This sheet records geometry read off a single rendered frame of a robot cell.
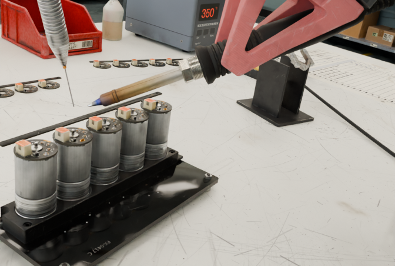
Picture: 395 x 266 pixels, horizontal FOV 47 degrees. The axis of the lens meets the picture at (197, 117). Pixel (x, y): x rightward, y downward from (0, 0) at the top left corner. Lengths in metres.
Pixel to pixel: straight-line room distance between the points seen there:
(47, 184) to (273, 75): 0.32
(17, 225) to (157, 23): 0.54
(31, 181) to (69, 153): 0.03
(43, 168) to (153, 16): 0.54
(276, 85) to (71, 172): 0.30
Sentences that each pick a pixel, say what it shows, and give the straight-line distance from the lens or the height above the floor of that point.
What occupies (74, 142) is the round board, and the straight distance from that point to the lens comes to 0.30.
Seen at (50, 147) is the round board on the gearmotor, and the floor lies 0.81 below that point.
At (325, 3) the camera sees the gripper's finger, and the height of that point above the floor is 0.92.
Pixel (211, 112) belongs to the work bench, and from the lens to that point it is 0.53.
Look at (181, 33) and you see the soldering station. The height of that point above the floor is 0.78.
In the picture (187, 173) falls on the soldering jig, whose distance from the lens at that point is 0.37.
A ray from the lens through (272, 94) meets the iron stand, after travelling 0.54.
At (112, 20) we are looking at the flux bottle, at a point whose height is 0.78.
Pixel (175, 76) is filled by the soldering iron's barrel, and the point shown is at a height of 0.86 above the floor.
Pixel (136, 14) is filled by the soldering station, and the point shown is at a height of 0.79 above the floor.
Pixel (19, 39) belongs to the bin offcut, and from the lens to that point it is 0.71.
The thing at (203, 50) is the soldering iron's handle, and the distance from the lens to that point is 0.28.
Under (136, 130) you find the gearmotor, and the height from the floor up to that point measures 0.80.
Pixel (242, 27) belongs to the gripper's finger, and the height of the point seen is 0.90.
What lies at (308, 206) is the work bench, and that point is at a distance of 0.39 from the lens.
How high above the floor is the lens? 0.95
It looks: 23 degrees down
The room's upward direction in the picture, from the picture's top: 8 degrees clockwise
